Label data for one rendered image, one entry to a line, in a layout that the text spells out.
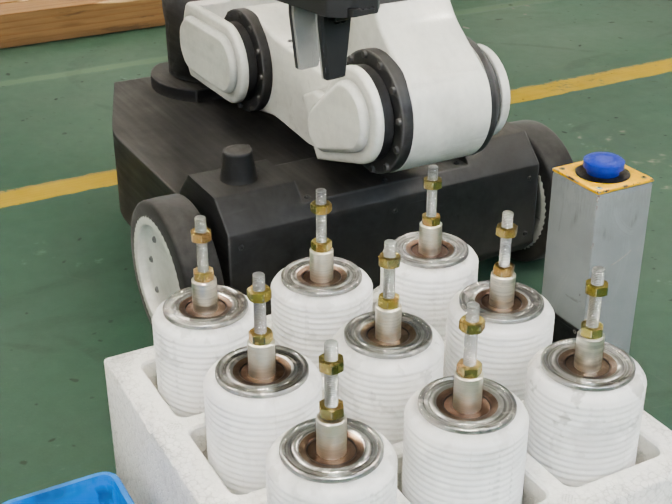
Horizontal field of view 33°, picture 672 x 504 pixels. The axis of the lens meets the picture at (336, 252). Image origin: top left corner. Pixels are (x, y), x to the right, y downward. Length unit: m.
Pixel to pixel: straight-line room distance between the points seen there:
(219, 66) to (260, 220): 0.32
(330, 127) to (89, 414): 0.43
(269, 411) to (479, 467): 0.17
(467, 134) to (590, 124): 0.94
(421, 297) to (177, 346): 0.24
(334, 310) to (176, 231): 0.34
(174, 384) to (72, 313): 0.55
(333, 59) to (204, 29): 0.67
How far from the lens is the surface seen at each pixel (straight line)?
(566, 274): 1.16
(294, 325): 1.02
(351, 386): 0.94
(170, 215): 1.31
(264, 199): 1.33
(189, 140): 1.61
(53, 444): 1.29
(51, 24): 2.74
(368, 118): 1.23
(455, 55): 1.27
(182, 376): 0.99
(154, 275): 1.43
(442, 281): 1.06
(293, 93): 1.47
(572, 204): 1.13
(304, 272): 1.05
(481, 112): 1.27
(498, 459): 0.85
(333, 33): 0.93
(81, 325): 1.50
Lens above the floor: 0.74
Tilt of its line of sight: 27 degrees down
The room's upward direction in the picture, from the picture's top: straight up
